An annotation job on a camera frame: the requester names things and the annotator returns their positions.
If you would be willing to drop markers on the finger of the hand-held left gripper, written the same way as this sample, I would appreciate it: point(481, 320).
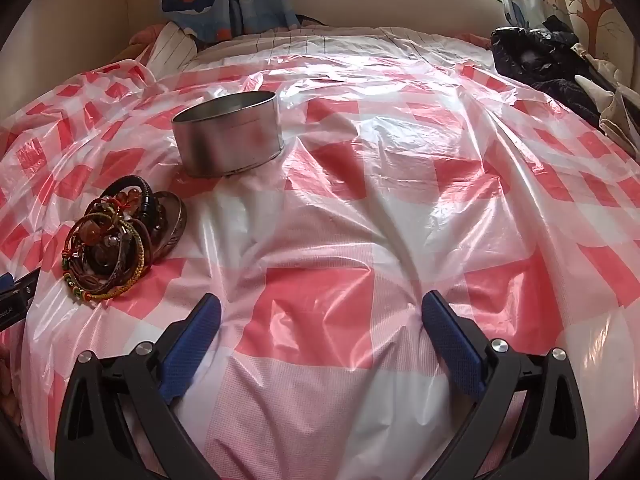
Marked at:
point(6, 283)
point(27, 285)

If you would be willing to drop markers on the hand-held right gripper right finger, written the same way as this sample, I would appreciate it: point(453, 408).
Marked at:
point(452, 345)

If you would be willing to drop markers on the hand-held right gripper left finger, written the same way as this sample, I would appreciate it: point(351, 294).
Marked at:
point(190, 345)

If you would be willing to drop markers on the round metal tin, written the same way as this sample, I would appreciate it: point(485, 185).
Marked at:
point(225, 145)

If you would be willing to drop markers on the red white checkered plastic sheet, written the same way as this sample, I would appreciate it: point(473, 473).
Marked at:
point(320, 240)

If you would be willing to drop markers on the white striped pillow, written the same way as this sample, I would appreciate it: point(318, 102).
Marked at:
point(170, 50)

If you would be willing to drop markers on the pink cloth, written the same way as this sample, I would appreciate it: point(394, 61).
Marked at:
point(145, 36)

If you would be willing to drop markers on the beige cloth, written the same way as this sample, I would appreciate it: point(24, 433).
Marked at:
point(620, 115)

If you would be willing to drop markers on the black jacket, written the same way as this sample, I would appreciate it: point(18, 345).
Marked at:
point(530, 60)

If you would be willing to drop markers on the striped bed sheet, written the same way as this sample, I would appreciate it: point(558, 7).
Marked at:
point(325, 40)

